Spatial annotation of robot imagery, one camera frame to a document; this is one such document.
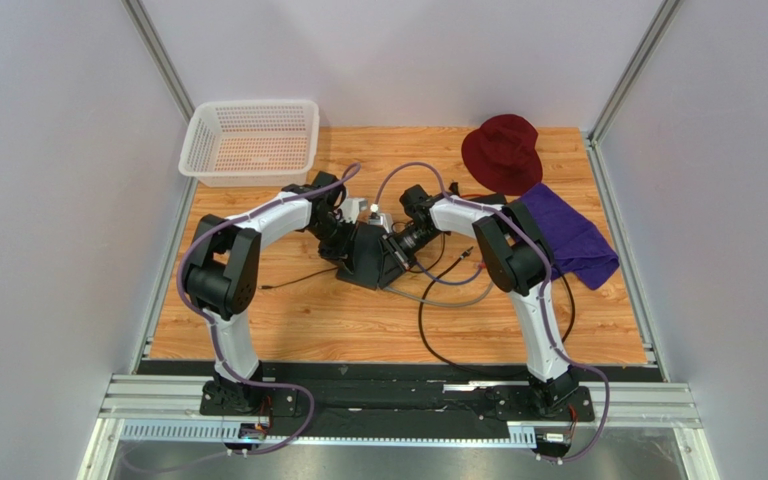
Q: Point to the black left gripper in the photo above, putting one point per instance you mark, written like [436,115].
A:
[344,252]

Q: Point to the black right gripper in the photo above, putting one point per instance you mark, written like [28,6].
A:
[393,248]

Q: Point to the black network switch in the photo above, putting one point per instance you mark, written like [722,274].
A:
[366,266]

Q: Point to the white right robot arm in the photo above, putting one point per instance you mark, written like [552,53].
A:
[519,263]

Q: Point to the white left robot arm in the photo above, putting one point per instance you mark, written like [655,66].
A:
[217,276]

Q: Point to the white plastic basket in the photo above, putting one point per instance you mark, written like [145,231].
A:
[251,143]

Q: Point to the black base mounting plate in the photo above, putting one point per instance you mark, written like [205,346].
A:
[393,401]

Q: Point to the dark red bucket hat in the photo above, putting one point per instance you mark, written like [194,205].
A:
[501,155]

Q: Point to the purple cloth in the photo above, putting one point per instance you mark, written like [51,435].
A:
[577,245]

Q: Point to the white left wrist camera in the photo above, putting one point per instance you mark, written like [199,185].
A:
[351,209]

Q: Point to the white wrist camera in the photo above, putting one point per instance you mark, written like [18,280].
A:
[351,209]
[379,218]

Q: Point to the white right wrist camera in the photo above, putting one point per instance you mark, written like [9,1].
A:
[379,218]

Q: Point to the aluminium frame rail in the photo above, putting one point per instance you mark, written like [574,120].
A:
[164,404]

